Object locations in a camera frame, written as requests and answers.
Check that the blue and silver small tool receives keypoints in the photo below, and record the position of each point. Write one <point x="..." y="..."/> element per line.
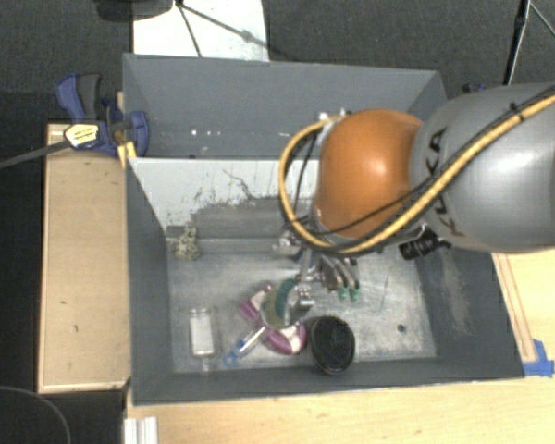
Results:
<point x="247" y="344"/>

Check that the clear glass jar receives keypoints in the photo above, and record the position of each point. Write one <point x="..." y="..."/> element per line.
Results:
<point x="201" y="333"/>

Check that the grey metal bin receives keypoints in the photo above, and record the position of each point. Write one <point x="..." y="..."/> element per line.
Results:
<point x="240" y="109"/>

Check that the dark green curved disc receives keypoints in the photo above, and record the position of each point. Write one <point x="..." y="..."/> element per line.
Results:
<point x="277" y="301"/>

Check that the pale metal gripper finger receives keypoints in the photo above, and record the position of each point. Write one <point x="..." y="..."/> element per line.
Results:
<point x="296" y="313"/>
<point x="307" y="296"/>

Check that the pale wood board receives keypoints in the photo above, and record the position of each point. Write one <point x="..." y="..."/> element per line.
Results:
<point x="83" y="271"/>

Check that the black cylinder on white bracket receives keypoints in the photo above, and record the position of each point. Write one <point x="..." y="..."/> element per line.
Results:
<point x="418" y="247"/>

